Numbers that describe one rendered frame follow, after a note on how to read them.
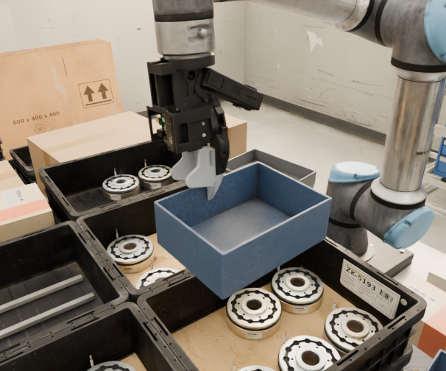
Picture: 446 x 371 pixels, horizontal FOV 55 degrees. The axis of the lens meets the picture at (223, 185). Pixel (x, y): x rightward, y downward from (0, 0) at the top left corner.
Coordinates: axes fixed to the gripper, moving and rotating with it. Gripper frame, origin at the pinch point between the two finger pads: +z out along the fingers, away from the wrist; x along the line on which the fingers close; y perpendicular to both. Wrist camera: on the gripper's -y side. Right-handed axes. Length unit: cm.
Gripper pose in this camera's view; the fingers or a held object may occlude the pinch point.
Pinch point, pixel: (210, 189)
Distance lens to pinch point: 65.1
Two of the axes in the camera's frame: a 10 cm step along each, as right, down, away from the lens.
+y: -7.9, 3.0, -5.3
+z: 0.6, 9.1, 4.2
